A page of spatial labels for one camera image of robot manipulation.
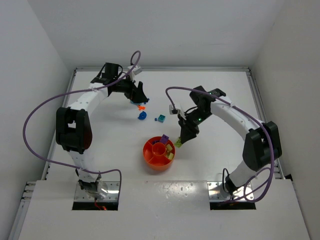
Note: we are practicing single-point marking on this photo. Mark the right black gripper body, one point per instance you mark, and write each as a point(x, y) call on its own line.
point(187, 126)

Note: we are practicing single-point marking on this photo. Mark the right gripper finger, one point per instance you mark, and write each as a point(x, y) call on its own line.
point(190, 135)
point(182, 135)

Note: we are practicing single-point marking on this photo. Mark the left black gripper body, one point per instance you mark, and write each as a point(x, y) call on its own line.
point(135, 91)

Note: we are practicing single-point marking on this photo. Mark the lime green purple lego brick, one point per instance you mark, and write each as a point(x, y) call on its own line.
point(178, 143)

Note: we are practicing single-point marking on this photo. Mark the teal long lego brick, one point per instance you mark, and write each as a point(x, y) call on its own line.
point(134, 103)

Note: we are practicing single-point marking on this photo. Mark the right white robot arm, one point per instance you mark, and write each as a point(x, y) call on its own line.
point(261, 140)

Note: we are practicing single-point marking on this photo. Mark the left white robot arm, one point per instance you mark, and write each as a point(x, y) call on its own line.
point(73, 127)

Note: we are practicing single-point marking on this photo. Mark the small orange lego piece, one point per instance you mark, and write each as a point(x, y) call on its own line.
point(140, 107)

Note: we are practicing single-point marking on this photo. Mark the blue round lego piece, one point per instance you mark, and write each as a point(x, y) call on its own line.
point(142, 115)

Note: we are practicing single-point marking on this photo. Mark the teal square lego brick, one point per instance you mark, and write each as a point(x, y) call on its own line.
point(161, 118)

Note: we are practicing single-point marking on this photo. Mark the orange round divided container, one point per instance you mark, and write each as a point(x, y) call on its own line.
point(155, 156)

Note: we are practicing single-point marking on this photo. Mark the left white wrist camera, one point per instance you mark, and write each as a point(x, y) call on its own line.
point(135, 70)

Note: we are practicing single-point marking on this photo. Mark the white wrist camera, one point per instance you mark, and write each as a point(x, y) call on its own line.
point(177, 110)
point(135, 70)

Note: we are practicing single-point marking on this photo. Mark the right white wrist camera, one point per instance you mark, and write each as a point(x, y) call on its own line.
point(177, 110)

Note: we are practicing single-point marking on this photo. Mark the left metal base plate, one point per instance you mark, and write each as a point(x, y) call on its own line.
point(107, 191)

